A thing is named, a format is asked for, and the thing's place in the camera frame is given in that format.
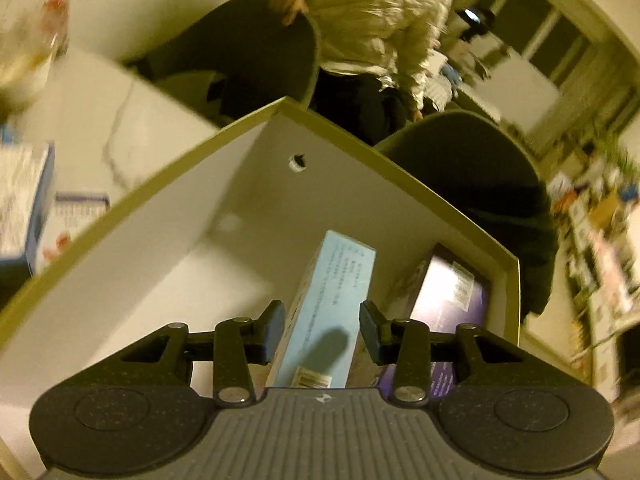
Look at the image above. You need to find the light blue medicine box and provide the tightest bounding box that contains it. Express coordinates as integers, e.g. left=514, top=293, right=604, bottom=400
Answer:
left=266, top=231, right=376, bottom=389

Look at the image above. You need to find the woman in white jacket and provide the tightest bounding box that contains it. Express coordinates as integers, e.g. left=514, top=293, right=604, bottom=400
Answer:
left=268, top=0, right=451, bottom=145

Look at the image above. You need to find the dark chair near woman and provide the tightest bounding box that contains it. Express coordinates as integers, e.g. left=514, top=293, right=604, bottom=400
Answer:
left=122, top=0, right=319, bottom=128

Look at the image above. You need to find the small white purple box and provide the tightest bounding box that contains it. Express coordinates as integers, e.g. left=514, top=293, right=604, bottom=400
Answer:
left=35, top=193, right=111, bottom=273

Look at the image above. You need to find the purple medicine box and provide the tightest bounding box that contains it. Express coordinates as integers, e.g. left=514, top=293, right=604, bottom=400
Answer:
left=346, top=244, right=491, bottom=399

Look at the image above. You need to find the large cardboard sorting box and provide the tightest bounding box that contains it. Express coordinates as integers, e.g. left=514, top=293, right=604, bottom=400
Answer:
left=1, top=100, right=520, bottom=477

